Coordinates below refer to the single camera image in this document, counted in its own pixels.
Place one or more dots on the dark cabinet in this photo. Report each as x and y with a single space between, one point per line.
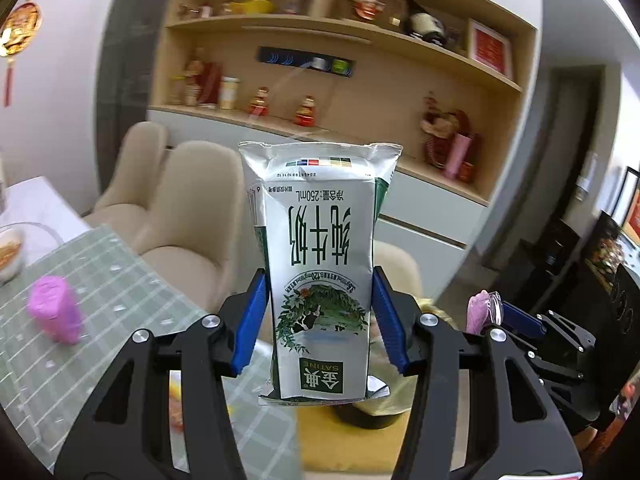
605 260

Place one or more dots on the red gold hanging ornament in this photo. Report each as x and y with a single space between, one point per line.
20 27

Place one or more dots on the small red box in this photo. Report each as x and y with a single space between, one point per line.
467 172

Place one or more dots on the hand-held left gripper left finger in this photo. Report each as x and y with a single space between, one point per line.
252 320

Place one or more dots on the pink snack packet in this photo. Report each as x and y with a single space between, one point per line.
480 310

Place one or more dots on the cream tumbler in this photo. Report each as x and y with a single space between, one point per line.
229 93

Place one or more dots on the wine bottle with panda holder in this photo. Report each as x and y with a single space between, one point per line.
422 22

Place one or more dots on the black power strip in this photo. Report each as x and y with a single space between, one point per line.
280 57

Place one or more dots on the small red figurine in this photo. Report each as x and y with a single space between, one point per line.
259 102
305 112

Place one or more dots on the wooden wall shelf unit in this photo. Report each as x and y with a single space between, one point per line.
400 85

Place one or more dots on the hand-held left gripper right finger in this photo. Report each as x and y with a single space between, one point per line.
387 325

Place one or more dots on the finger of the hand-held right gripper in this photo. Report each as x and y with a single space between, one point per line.
522 320

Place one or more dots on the green charger plug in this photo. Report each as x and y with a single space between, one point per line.
341 66

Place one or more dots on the red gift bag with flowers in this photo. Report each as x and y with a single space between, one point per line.
205 80

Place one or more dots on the fortune god figurine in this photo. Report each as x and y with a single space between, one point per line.
366 6

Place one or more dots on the large framed picture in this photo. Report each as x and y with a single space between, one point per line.
631 205

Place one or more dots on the copper teaware set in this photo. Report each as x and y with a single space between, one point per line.
195 11

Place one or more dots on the yellow seat cushion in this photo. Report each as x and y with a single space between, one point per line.
350 450

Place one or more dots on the white sideboard cabinet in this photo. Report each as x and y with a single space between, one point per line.
425 210

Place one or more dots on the white green milk carton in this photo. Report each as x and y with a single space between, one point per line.
320 260

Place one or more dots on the clear glass jar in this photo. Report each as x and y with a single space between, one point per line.
177 91

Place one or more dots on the large patterned bowl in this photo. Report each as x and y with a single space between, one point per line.
10 255

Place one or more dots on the red gold snack packet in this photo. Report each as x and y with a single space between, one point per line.
176 410

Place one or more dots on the red framed picture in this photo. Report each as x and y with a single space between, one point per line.
490 47

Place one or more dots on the white charger plug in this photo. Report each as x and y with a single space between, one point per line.
318 64

